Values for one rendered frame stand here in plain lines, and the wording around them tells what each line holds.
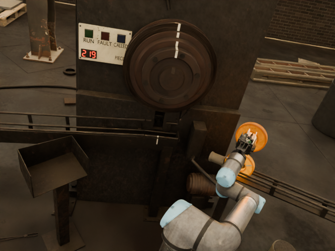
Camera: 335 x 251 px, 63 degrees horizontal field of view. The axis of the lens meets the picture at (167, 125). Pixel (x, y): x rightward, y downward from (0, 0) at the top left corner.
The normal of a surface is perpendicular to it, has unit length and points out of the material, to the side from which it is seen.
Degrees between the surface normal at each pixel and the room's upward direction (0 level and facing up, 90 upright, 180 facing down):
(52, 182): 5
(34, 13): 90
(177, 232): 69
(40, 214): 0
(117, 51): 90
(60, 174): 5
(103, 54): 90
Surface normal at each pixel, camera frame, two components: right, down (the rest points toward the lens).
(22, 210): 0.17, -0.82
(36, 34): 0.04, 0.55
